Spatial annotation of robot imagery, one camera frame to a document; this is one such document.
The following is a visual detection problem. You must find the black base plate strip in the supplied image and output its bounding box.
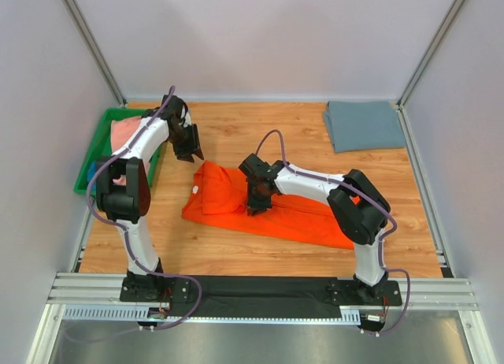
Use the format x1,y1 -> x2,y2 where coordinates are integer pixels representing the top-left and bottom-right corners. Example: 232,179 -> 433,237
129,276 -> 402,320

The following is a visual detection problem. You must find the folded grey blue t shirt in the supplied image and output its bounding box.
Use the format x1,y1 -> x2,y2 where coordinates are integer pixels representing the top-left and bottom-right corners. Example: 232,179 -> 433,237
322,101 -> 406,153

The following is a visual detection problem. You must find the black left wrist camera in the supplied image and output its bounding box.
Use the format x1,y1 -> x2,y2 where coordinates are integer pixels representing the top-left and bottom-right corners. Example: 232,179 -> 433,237
160,95 -> 192,126

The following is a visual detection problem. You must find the left aluminium corner post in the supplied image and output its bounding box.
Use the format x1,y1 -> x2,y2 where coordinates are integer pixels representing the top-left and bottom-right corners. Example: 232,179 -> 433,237
61,0 -> 128,106

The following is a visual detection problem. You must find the green plastic bin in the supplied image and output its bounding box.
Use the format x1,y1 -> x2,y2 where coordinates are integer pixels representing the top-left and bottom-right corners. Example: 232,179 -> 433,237
73,108 -> 145,195

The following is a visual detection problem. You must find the white slotted cable duct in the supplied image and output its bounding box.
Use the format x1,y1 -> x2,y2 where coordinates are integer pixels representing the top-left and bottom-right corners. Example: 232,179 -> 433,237
62,305 -> 361,325

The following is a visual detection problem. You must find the blue cloth in bin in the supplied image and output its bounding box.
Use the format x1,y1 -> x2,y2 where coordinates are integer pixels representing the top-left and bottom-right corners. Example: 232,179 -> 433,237
86,161 -> 96,184

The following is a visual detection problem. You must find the pink t shirt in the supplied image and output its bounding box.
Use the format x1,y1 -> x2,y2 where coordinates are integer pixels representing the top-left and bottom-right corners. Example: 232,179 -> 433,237
110,116 -> 142,152

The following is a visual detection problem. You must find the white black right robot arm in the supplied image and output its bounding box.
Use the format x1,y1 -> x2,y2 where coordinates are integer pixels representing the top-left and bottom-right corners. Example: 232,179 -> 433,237
239,161 -> 391,298

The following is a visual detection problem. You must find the orange t shirt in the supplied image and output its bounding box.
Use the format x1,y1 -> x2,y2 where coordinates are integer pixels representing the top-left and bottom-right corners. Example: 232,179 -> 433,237
182,161 -> 353,250

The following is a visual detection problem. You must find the aluminium corner post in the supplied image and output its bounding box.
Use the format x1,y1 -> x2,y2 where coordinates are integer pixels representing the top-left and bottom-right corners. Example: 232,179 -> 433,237
396,0 -> 476,107
61,0 -> 128,106

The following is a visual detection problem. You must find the aluminium frame rail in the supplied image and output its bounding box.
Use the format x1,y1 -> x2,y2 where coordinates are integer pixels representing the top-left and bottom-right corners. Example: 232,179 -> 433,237
47,273 -> 477,310

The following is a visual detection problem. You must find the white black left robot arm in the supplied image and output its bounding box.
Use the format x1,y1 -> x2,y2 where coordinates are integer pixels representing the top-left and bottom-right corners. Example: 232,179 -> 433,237
91,101 -> 204,302

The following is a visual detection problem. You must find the right aluminium corner post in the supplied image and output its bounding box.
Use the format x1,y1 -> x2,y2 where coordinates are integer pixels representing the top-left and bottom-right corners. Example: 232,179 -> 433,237
396,0 -> 476,107

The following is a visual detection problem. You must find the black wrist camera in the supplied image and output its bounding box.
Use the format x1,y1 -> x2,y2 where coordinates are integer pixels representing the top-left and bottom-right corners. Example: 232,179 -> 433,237
239,153 -> 284,181
160,95 -> 192,126

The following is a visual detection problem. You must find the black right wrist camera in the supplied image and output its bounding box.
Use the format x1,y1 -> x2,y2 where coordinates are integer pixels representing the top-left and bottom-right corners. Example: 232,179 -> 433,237
239,153 -> 284,181

